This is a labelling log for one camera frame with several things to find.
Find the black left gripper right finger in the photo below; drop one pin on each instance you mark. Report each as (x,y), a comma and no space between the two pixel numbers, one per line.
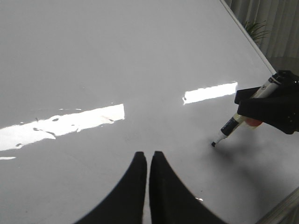
(170,200)

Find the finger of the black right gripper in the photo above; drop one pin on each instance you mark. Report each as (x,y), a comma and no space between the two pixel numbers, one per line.
(245,94)
(280,109)

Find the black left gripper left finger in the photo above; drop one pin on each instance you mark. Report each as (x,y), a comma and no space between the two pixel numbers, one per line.
(124,204)

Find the black and white whiteboard marker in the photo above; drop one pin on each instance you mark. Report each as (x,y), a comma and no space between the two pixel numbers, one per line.
(264,91)

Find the green potted plant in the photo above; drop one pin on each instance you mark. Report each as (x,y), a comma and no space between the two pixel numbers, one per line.
(256,30)

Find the grey curtain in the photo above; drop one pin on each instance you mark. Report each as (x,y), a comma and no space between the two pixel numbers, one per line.
(280,20)

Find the white whiteboard with metal frame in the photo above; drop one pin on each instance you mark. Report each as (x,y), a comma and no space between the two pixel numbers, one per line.
(84,84)

